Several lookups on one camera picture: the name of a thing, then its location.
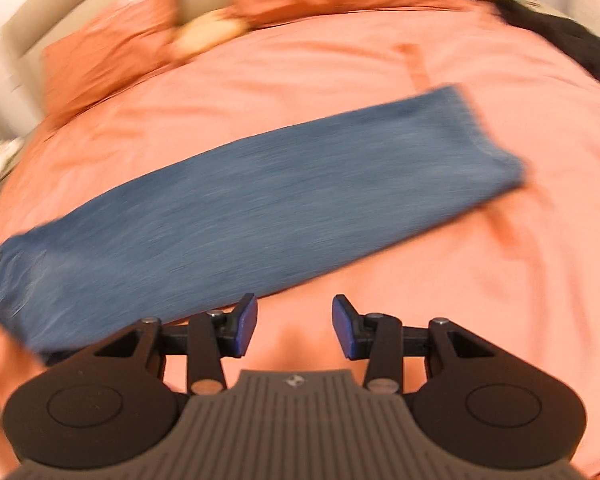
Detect orange duvet cover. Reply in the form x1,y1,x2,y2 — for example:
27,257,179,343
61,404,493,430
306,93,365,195
0,0,600,480

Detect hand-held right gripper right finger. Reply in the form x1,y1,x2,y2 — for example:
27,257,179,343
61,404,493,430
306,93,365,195
331,294,497,395

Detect yellow cushion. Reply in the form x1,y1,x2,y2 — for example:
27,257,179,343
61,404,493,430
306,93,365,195
171,9,252,60

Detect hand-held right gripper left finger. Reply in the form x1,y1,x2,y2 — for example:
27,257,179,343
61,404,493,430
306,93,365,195
94,293,259,396

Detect blue denim pants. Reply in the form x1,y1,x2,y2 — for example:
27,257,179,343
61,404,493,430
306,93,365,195
0,85,527,366

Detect white fluffy item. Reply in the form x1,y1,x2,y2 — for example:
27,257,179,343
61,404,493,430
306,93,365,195
0,136,27,182

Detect pile of dark clothes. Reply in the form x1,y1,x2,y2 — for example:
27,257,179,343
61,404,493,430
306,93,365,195
494,0,600,98

